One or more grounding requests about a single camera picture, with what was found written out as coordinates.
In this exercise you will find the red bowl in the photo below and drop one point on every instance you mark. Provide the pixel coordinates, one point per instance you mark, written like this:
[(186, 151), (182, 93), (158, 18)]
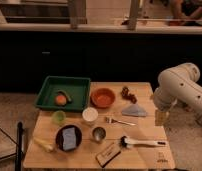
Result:
[(102, 97)]

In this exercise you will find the silver fork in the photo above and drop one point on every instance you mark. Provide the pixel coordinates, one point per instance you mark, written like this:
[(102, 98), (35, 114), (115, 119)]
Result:
[(111, 120)]

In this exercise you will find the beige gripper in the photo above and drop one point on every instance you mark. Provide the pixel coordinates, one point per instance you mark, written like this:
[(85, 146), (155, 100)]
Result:
[(160, 117)]

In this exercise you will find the wooden black block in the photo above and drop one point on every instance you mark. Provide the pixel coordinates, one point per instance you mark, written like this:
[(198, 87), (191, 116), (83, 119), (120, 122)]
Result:
[(108, 154)]

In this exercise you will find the dark red grapes toy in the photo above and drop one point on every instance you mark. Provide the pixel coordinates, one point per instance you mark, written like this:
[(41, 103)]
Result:
[(126, 94)]

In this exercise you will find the green plastic tray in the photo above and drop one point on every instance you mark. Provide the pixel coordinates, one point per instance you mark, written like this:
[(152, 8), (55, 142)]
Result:
[(69, 94)]

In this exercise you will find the black chair frame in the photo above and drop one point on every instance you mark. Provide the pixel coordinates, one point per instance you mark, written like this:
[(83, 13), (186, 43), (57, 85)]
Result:
[(18, 144)]

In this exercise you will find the metal cup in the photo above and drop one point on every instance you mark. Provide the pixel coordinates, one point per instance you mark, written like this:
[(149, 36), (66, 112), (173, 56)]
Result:
[(99, 134)]

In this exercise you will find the white cup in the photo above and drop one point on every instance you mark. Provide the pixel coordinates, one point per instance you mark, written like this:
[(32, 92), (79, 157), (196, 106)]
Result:
[(90, 115)]

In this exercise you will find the grey folded cloth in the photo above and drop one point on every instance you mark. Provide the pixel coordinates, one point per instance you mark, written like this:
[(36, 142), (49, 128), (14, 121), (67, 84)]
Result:
[(134, 110)]

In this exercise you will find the black plate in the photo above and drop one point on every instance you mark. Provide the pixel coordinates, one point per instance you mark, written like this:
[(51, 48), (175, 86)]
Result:
[(59, 137)]

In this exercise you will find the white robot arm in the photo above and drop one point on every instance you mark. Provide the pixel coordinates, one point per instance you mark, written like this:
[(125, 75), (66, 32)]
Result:
[(177, 83)]

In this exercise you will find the green small cup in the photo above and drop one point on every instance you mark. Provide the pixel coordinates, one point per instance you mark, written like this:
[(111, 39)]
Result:
[(58, 117)]

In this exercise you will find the orange fruit toy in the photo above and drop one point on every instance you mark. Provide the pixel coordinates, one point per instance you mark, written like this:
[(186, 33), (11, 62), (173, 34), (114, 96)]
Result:
[(60, 100)]

